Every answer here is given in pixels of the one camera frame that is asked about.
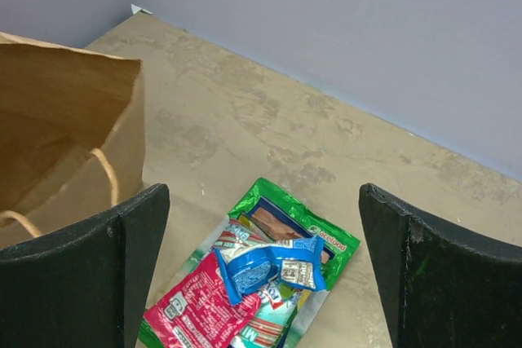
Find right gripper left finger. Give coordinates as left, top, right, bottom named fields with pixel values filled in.
left=1, top=183, right=170, bottom=347

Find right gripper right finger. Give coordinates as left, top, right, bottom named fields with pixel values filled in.
left=359, top=183, right=521, bottom=347

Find red snack packet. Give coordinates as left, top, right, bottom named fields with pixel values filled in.
left=139, top=252, right=261, bottom=348

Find light blue white snack packet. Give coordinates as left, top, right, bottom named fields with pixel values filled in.
left=214, top=236, right=327, bottom=306

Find brown paper bag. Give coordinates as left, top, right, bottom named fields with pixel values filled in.
left=1, top=33, right=145, bottom=247

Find teal Fox's candy bag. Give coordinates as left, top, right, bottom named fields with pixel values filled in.
left=175, top=217, right=319, bottom=348

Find green Chuba cassava chips bag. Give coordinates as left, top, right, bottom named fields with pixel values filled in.
left=147, top=178, right=359, bottom=347

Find blue Burts chilli crisps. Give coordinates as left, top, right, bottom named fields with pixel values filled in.
left=242, top=196, right=348, bottom=263

